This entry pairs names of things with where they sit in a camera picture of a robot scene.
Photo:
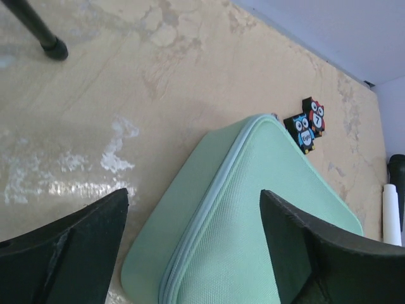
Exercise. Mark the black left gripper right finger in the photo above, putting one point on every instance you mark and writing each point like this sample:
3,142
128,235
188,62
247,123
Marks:
317,262

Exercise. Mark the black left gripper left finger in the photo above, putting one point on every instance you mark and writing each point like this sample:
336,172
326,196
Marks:
70,260

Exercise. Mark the mint green medicine case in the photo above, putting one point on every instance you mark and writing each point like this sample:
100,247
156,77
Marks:
204,242

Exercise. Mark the white microphone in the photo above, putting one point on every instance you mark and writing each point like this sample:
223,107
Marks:
391,220

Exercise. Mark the black microphone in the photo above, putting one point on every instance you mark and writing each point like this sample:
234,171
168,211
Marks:
396,177

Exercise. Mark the blue owl number block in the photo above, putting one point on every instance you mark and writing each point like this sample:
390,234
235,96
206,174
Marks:
299,129

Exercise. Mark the black music stand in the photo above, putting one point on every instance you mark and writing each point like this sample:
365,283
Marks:
53,47

